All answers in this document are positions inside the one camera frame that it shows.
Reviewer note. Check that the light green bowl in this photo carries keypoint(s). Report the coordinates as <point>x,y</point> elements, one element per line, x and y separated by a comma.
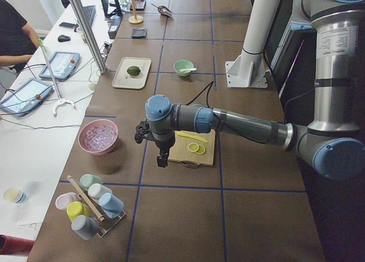
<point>180,64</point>

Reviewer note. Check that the cup rack with wooden bar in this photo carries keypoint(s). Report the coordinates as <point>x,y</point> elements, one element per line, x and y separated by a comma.
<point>96,212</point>

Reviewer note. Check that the wooden mug tree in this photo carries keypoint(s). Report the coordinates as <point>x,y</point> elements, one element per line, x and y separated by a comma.
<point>135,18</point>

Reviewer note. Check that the black box with label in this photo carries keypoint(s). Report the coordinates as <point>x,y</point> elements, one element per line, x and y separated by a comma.
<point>114,25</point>

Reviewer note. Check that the grey folded cloth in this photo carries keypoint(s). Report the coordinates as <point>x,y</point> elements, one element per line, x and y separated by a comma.
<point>139,33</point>

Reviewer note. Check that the paper cup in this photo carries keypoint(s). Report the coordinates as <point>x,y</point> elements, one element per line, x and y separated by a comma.
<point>14,195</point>

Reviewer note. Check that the far teach pendant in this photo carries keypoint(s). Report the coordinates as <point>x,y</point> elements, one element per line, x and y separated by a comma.
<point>63,64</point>

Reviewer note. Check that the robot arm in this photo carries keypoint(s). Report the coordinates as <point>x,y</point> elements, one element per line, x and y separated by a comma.
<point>328,144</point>

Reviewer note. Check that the person in black shirt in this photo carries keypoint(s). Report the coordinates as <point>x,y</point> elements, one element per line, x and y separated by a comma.
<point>19,41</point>

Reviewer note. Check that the white cup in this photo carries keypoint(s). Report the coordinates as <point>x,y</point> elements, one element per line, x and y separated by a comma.
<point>96,190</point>

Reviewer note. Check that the metal scoop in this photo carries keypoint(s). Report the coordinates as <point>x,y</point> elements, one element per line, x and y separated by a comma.
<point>163,10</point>

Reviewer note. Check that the white spoon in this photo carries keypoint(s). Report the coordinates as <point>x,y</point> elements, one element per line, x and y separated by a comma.
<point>186,70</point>

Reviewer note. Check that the aluminium frame post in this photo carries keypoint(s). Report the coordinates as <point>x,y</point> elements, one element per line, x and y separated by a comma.
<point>89,35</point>

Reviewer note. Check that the black computer mouse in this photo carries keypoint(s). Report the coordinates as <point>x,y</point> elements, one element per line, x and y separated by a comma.
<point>63,38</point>

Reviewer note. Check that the bamboo cutting board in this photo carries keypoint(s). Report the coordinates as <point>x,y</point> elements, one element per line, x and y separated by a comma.
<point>179,152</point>

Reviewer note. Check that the near teach pendant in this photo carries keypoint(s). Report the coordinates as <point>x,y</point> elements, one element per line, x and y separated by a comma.
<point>26,98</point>

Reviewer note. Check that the lemon slice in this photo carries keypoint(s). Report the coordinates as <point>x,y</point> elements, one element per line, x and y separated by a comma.
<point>193,147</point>
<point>201,150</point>

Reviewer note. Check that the upper lemon slice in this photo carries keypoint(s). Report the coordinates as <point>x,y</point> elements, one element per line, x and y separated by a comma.
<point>193,147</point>

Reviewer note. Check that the red object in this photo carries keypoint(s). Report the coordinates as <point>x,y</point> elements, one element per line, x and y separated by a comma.
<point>16,246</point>

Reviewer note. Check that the white rabbit tray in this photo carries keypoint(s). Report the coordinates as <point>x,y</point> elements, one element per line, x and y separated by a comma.
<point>123,80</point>

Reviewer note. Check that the pink bowl with ice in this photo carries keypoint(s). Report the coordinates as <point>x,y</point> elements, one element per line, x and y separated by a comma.
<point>99,137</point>

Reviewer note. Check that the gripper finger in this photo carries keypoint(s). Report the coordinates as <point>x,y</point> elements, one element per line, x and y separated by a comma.
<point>165,159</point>
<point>159,160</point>

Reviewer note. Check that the lower lemon slice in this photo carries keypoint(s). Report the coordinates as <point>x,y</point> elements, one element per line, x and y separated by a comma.
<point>201,150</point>

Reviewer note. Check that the black monitor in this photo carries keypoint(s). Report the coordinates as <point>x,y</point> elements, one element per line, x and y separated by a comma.
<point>111,9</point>

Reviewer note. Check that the grey cup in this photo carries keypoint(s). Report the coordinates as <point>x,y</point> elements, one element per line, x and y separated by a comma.
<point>85,227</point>

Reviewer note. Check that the teach pendant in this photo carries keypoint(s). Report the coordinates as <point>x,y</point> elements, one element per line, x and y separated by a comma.
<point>26,98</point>
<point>63,64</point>

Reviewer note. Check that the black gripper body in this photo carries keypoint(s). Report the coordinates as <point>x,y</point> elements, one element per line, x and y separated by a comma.
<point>163,144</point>

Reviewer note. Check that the yellow cup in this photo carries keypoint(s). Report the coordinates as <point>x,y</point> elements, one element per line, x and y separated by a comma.
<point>75,209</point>

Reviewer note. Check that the green cup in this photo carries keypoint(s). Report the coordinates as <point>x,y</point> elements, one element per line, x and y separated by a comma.
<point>89,179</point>

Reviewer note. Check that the power strip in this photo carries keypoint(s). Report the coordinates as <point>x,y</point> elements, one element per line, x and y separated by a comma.
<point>106,49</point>

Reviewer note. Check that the green avocado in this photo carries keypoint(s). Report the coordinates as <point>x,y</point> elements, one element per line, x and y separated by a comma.
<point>133,70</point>

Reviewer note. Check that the blue cup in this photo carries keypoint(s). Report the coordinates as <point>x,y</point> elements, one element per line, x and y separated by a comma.
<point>111,205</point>

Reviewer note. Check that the yellow plastic knife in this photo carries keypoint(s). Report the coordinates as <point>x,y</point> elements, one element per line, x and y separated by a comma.
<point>186,135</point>

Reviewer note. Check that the smartphone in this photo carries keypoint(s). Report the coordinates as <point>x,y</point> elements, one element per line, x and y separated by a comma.
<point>67,25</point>

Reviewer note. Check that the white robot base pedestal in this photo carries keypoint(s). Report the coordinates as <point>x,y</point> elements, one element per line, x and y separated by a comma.
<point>248,70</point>

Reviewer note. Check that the pink cup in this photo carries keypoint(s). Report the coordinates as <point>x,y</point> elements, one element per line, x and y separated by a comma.
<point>62,201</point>

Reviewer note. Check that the black keyboard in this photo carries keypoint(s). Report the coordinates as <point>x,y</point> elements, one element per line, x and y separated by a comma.
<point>90,12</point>

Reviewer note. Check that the reacher grabber tool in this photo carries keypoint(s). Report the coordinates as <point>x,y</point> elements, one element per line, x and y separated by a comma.
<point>60,100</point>

